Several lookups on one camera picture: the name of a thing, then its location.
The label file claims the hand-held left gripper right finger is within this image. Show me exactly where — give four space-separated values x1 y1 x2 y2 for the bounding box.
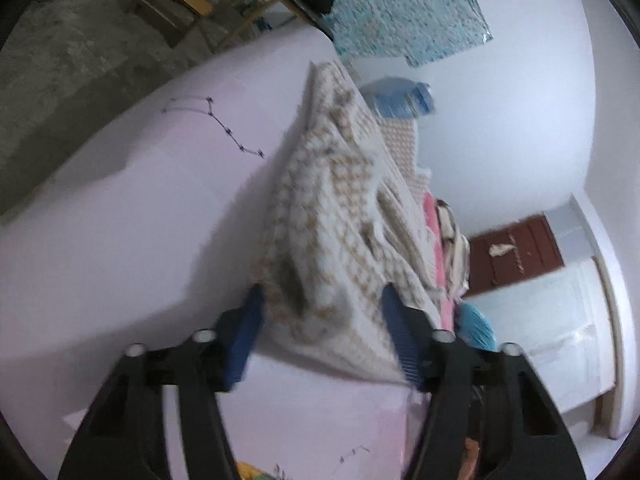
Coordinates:
382 284 586 480

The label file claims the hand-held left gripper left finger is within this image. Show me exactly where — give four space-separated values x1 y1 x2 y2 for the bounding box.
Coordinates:
57 283 266 480

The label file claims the beige white houndstooth cardigan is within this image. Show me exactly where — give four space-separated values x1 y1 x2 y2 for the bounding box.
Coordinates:
250 59 452 386

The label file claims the pile of beige clothes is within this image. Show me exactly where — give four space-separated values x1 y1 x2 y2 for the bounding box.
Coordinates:
435 199 471 302

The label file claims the teal blue fluffy item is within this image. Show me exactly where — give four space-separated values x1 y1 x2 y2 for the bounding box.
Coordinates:
456 302 497 354

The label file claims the pink floral blanket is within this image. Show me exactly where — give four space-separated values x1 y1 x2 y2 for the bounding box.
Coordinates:
422 192 458 332

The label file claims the white cabinet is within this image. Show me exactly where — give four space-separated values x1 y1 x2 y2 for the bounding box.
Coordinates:
462 194 632 442

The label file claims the brown wooden door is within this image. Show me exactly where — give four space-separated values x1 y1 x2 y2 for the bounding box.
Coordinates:
467 214 565 297

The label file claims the blue water jug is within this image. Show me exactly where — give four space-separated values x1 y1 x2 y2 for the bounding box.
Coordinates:
360 76 435 120

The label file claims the teal floral wall cloth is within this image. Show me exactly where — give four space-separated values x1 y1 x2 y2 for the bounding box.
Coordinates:
295 0 494 69

